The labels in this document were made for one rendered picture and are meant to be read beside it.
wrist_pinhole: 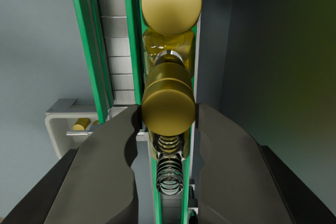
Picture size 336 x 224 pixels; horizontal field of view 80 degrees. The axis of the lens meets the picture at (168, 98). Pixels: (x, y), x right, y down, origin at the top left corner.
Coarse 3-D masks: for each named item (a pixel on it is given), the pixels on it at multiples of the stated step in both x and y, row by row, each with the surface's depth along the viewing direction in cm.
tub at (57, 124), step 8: (72, 112) 53; (80, 112) 53; (88, 112) 53; (96, 112) 53; (48, 120) 54; (56, 120) 57; (64, 120) 61; (72, 120) 62; (48, 128) 55; (56, 128) 57; (64, 128) 61; (72, 128) 64; (88, 128) 64; (56, 136) 58; (64, 136) 61; (72, 136) 65; (80, 136) 65; (56, 144) 58; (64, 144) 62; (72, 144) 65; (56, 152) 59; (64, 152) 61
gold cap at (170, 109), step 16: (160, 64) 15; (176, 64) 15; (160, 80) 12; (176, 80) 12; (144, 96) 12; (160, 96) 11; (176, 96) 11; (192, 96) 12; (144, 112) 12; (160, 112) 12; (176, 112) 12; (192, 112) 12; (160, 128) 12; (176, 128) 12
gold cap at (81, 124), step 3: (84, 117) 61; (87, 117) 62; (78, 120) 59; (81, 120) 59; (84, 120) 60; (87, 120) 61; (75, 123) 58; (78, 123) 58; (81, 123) 58; (84, 123) 59; (87, 123) 61; (75, 126) 58; (78, 126) 58; (81, 126) 58; (84, 126) 59; (75, 129) 58; (78, 129) 58; (81, 129) 58; (84, 129) 59
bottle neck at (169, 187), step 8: (160, 160) 23; (168, 160) 22; (176, 160) 23; (160, 168) 22; (168, 168) 21; (176, 168) 22; (160, 176) 21; (168, 176) 20; (176, 176) 21; (160, 184) 21; (168, 184) 22; (176, 184) 22; (160, 192) 21; (168, 192) 22; (176, 192) 21
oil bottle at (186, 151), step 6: (150, 132) 26; (186, 132) 25; (150, 138) 26; (186, 138) 25; (150, 144) 26; (186, 144) 25; (150, 150) 27; (186, 150) 26; (156, 156) 26; (186, 156) 26
